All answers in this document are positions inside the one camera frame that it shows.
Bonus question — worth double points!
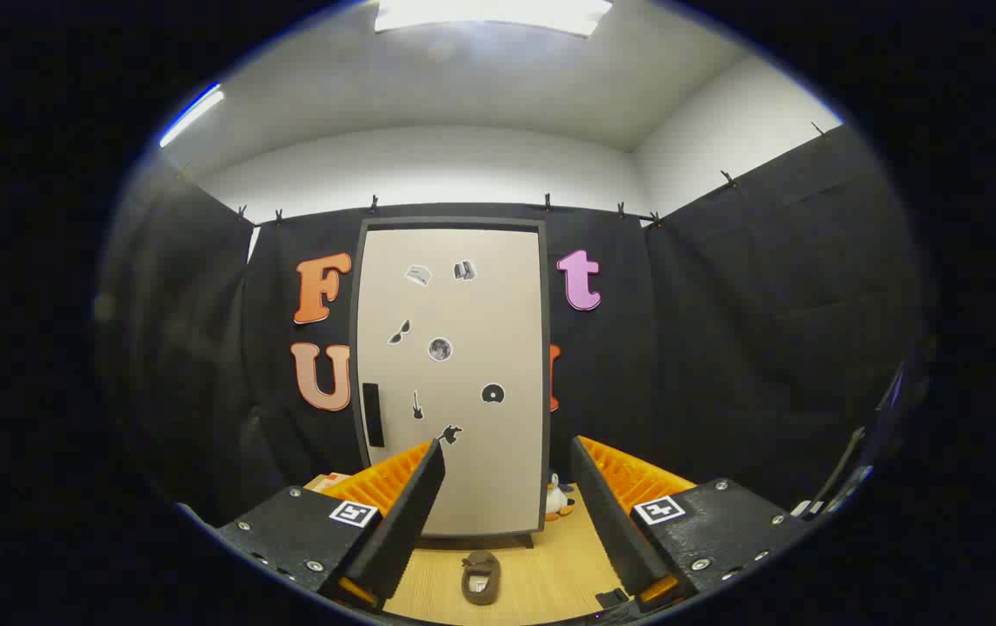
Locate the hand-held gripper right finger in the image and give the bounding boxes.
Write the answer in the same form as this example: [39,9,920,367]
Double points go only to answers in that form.
[569,435,813,614]

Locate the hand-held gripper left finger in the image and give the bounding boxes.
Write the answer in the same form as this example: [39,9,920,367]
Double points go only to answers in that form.
[216,437,448,614]

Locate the black door handle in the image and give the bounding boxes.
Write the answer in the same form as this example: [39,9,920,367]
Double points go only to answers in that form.
[362,383,386,449]

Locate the brown fuzzy shoe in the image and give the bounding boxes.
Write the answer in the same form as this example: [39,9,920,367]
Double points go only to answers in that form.
[461,549,502,607]

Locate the grey shoe cabinet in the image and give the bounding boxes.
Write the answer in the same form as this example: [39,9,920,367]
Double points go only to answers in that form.
[349,217,551,550]

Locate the beige shoe cabinet door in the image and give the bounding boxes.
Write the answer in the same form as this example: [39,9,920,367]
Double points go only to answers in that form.
[357,229,544,537]

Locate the penguin plush toy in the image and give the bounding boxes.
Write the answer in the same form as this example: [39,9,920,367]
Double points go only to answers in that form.
[546,472,577,523]

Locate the ceiling strip light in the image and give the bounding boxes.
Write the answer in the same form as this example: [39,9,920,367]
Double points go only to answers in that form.
[159,83,227,149]

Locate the rectangular ceiling light panel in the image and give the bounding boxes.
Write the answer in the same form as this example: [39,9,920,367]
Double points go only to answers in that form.
[374,0,614,38]

